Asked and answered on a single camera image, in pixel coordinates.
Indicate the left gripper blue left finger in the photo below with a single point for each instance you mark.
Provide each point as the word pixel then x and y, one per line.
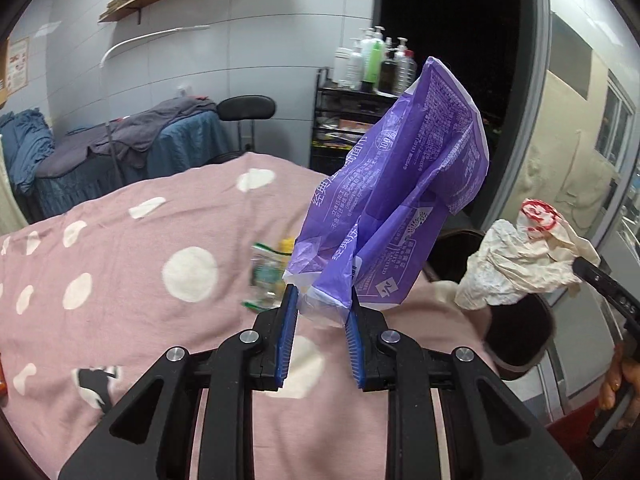
pixel 286 326

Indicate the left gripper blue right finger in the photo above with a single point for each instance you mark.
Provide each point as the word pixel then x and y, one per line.
pixel 355 344

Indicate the purple plastic bag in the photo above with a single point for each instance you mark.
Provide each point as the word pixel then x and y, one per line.
pixel 371 226

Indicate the white paper wrapper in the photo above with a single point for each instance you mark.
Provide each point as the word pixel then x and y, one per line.
pixel 533 255

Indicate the yellow corrugated trash piece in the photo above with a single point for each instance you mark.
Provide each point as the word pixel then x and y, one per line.
pixel 286 246

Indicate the dark brown trash bin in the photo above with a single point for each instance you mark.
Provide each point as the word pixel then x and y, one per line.
pixel 516 335

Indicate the person's right hand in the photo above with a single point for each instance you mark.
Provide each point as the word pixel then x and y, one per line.
pixel 622 369

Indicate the small clear snack wrapper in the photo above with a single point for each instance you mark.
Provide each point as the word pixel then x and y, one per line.
pixel 267 287

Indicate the blue covered massage bed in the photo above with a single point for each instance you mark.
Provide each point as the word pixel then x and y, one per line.
pixel 73 174

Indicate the pink polka dot blanket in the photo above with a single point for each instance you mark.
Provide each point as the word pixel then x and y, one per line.
pixel 91 298

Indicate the black round stool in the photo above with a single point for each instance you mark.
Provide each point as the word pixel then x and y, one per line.
pixel 248 107

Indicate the grey cloth on bed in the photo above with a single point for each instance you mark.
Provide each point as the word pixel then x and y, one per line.
pixel 131 139

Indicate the clear ribbed bottle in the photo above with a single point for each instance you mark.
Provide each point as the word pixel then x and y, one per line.
pixel 405 71

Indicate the green bottle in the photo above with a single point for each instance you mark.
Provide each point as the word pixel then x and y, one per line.
pixel 372 54

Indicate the blue towel pile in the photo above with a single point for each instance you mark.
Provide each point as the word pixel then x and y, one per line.
pixel 26 140

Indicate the black wire shelf cart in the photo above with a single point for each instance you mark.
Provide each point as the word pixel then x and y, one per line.
pixel 341 117

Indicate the grey door frame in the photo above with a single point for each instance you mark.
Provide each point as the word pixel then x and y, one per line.
pixel 531 65

